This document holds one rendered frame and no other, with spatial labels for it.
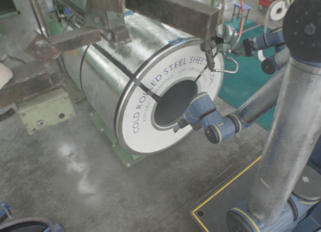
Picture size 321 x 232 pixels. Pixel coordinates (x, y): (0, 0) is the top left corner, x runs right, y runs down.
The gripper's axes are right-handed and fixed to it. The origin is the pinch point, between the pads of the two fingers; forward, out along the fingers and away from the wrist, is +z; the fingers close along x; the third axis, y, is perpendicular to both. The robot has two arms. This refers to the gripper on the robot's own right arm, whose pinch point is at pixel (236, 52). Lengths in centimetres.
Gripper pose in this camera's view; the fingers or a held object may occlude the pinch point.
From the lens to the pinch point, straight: 186.3
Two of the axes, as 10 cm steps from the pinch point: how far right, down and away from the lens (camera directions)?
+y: 7.6, -0.5, 6.4
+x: -1.4, -9.9, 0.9
